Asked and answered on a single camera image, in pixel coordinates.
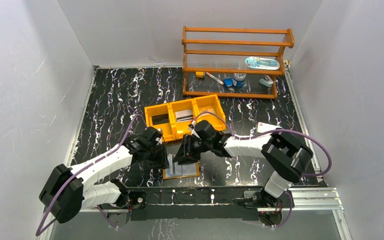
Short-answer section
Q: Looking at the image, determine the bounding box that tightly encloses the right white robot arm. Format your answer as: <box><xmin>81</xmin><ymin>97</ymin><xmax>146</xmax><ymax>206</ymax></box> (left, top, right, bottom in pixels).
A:
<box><xmin>172</xmin><ymin>120</ymin><xmax>314</xmax><ymax>207</ymax></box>

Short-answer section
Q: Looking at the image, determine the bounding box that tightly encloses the grey white stapler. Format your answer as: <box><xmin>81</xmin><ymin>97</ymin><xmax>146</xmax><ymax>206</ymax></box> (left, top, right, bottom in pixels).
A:
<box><xmin>259</xmin><ymin>75</ymin><xmax>274</xmax><ymax>88</ymax></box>

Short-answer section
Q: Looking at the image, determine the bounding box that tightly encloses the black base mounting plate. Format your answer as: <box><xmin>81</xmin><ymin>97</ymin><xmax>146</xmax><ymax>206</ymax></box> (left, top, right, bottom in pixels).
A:
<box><xmin>97</xmin><ymin>186</ymin><xmax>294</xmax><ymax>222</ymax></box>

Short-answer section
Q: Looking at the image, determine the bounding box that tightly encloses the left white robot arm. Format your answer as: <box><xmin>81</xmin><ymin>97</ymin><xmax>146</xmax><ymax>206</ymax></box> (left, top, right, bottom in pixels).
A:
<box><xmin>39</xmin><ymin>126</ymin><xmax>168</xmax><ymax>223</ymax></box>

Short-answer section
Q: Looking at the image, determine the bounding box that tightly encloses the blister pack on shelf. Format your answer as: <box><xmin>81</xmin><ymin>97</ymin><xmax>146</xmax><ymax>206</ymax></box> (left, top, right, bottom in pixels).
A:
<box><xmin>244</xmin><ymin>56</ymin><xmax>280</xmax><ymax>71</ymax></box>

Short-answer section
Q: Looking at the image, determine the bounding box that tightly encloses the red white marker pen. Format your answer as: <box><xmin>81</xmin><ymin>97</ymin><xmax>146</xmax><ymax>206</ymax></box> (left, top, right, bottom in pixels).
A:
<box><xmin>205</xmin><ymin>72</ymin><xmax>224</xmax><ymax>86</ymax></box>

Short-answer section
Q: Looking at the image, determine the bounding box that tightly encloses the white rectangular box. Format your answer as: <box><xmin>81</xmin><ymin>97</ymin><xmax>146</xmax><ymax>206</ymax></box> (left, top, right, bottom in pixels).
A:
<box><xmin>256</xmin><ymin>122</ymin><xmax>281</xmax><ymax>133</ymax></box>

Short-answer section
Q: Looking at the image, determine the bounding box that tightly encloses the aluminium frame rail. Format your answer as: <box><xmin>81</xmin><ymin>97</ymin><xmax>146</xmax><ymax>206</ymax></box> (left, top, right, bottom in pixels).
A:
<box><xmin>44</xmin><ymin>187</ymin><xmax>352</xmax><ymax>240</ymax></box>

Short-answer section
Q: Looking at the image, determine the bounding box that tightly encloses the small yellow block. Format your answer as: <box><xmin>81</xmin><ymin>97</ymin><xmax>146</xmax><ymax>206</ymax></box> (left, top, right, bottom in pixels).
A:
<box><xmin>195</xmin><ymin>71</ymin><xmax>206</xmax><ymax>79</ymax></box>

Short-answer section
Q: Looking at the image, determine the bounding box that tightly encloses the orange leather card holder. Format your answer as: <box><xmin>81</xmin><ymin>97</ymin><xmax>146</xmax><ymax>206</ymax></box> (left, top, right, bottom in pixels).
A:
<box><xmin>162</xmin><ymin>154</ymin><xmax>200</xmax><ymax>180</ymax></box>

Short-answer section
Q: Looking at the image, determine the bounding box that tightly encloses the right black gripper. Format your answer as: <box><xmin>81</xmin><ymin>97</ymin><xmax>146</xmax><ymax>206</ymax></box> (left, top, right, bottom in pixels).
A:
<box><xmin>172</xmin><ymin>133</ymin><xmax>212</xmax><ymax>165</ymax></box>

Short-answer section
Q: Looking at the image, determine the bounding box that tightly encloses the white striped card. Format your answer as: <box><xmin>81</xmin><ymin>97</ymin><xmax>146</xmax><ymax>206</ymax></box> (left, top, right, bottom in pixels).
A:
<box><xmin>167</xmin><ymin>154</ymin><xmax>183</xmax><ymax>177</ymax></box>

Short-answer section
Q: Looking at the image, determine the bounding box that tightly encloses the small blue block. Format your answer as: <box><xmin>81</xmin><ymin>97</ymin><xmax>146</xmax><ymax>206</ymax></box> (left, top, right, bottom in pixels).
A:
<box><xmin>223</xmin><ymin>77</ymin><xmax>233</xmax><ymax>87</ymax></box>

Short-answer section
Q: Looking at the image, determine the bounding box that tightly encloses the brown card in bin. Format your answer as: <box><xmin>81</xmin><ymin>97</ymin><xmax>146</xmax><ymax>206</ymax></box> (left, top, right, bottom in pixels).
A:
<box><xmin>200</xmin><ymin>106</ymin><xmax>217</xmax><ymax>116</ymax></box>

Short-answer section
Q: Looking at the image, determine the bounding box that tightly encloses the orange wooden shelf rack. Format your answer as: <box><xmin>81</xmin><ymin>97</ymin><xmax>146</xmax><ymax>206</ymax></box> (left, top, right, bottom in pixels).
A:
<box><xmin>181</xmin><ymin>26</ymin><xmax>295</xmax><ymax>99</ymax></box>

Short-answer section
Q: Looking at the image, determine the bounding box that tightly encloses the orange three-compartment plastic bin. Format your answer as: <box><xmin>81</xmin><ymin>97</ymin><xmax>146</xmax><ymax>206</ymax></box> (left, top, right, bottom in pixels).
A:
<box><xmin>144</xmin><ymin>94</ymin><xmax>227</xmax><ymax>143</ymax></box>

